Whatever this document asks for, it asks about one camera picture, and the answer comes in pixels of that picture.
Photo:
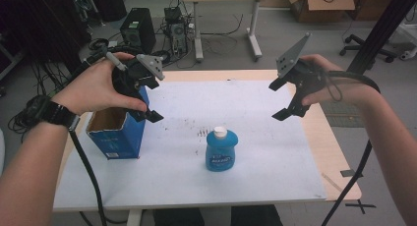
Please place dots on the black metal stand pole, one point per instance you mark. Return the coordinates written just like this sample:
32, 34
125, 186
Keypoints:
380, 29

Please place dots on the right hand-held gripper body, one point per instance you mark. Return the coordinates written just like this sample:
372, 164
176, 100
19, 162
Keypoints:
303, 77

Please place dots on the blue bottle with white cap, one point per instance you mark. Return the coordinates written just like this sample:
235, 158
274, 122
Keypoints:
221, 152

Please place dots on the open cardboard box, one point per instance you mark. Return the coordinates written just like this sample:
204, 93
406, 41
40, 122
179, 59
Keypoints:
323, 5

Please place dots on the white table mat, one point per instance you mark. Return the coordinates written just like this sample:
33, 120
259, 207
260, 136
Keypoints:
249, 127

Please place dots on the black wristwatch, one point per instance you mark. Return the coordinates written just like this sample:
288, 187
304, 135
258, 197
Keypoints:
54, 113

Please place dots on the person's left hand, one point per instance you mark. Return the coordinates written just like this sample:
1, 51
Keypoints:
93, 90

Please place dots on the black tape strip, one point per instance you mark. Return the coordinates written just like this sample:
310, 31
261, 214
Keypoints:
349, 173

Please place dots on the small black box device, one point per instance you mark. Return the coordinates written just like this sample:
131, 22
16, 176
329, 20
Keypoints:
172, 13

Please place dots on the black office chair base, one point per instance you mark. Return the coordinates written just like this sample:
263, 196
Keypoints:
367, 49

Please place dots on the grey computer tower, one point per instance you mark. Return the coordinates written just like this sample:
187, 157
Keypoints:
177, 37

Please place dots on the wooden table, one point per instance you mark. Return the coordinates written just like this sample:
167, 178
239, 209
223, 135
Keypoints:
323, 144

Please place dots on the blue cardboard box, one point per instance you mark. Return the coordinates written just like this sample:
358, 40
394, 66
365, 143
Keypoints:
116, 134

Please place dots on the black tape cross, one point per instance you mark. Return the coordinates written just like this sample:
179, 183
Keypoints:
360, 206

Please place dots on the person's right hand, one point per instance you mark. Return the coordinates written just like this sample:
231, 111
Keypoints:
341, 88

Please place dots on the black computer tower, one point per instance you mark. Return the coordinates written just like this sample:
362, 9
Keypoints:
139, 29

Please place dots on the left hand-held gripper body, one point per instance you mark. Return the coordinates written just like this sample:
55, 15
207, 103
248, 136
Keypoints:
132, 78

